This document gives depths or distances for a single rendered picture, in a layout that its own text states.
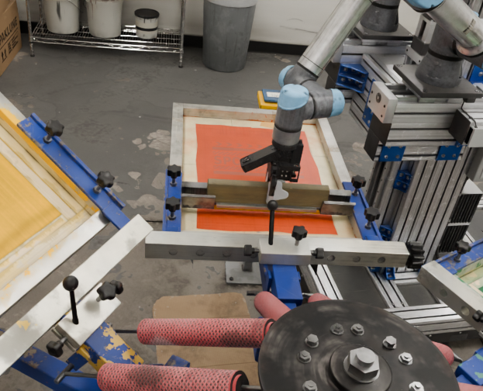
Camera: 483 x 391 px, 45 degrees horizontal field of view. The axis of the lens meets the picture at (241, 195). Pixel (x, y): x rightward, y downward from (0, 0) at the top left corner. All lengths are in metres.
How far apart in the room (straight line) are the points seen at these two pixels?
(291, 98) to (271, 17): 3.88
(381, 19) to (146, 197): 1.67
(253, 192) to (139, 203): 1.71
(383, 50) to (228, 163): 0.87
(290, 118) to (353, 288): 1.30
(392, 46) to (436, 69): 0.49
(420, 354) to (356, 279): 1.78
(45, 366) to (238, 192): 0.70
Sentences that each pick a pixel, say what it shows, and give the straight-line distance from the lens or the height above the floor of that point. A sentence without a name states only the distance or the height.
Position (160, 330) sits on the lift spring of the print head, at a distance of 1.13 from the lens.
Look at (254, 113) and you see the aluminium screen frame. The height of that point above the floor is 0.99.
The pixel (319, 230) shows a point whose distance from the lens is 1.71.
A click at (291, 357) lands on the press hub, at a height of 1.31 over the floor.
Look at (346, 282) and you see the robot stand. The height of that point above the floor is 0.21.
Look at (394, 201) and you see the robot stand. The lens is 2.57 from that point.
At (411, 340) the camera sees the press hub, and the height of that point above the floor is 1.31.
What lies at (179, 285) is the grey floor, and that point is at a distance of 2.82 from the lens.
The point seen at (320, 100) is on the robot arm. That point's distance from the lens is 1.56.
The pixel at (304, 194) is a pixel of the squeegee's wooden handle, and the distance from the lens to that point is 1.69.
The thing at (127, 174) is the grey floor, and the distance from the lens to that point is 3.54.
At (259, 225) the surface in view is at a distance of 1.68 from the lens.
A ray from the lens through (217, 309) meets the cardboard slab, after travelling 2.70.
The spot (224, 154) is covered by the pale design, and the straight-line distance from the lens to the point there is 1.97.
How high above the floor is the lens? 1.99
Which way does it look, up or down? 35 degrees down
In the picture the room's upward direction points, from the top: 8 degrees clockwise
